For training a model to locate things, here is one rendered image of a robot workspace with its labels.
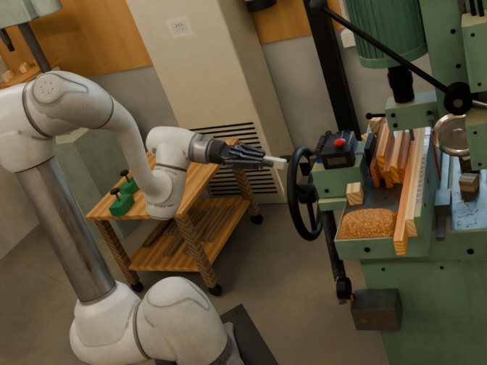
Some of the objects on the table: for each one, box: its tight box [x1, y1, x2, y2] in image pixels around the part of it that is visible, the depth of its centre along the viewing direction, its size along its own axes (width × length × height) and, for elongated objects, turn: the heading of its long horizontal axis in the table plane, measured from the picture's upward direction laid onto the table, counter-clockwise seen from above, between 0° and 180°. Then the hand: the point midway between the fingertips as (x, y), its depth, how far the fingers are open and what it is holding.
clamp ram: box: [354, 132, 376, 177], centre depth 155 cm, size 9×8×9 cm
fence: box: [414, 126, 434, 236], centre depth 149 cm, size 60×2×6 cm, turn 10°
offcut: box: [368, 117, 386, 133], centre depth 174 cm, size 4×4×4 cm
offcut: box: [346, 182, 364, 206], centre depth 146 cm, size 4×3×4 cm
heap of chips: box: [337, 209, 398, 239], centre depth 136 cm, size 9×14×4 cm, turn 100°
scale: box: [415, 127, 430, 204], centre depth 148 cm, size 50×1×1 cm, turn 10°
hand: (275, 162), depth 172 cm, fingers closed
